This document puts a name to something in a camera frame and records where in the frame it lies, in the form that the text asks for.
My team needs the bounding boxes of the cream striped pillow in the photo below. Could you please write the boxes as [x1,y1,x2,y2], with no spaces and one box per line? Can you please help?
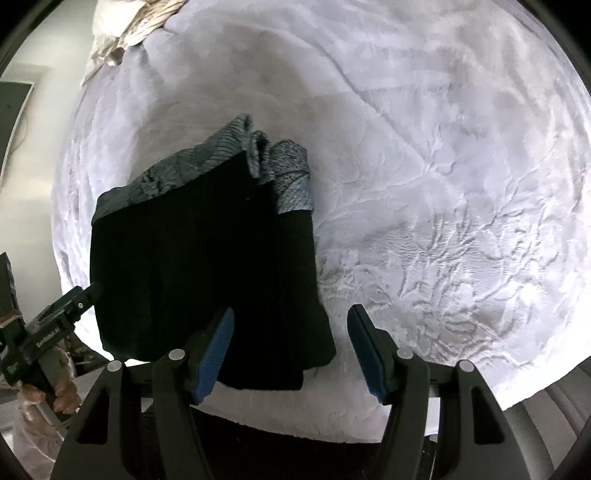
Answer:
[81,0,185,85]

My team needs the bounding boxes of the white plush bed blanket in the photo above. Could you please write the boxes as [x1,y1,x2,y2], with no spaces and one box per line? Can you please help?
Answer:
[52,1,590,442]

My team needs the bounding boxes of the person's left hand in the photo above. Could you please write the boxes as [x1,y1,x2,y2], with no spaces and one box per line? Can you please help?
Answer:
[17,347,82,429]

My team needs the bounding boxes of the dark teal patterned pant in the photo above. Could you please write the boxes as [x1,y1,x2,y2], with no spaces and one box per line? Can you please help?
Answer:
[90,114,335,390]

